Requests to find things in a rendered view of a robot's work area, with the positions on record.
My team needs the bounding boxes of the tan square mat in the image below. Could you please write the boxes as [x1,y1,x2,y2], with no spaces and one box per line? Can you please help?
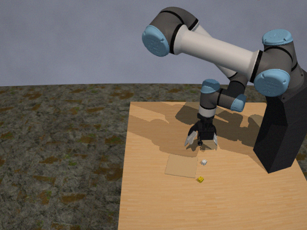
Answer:
[165,153,198,178]

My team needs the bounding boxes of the yellow die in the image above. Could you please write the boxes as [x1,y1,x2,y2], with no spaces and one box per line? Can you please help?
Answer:
[197,176,204,183]

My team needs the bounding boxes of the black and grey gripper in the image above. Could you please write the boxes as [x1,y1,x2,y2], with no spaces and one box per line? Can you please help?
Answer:
[184,114,218,146]

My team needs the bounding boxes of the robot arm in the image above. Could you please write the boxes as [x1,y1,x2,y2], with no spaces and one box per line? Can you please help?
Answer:
[142,7,304,120]

